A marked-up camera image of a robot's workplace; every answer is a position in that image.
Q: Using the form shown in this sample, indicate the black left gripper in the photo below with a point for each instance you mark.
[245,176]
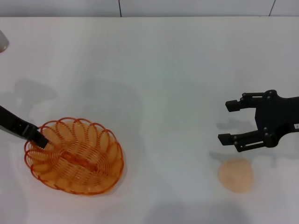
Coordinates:
[11,122]

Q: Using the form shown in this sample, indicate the beige round bread bun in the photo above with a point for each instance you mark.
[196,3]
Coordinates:
[236,177]

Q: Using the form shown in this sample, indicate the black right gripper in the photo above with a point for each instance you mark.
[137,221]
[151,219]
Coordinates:
[275,116]

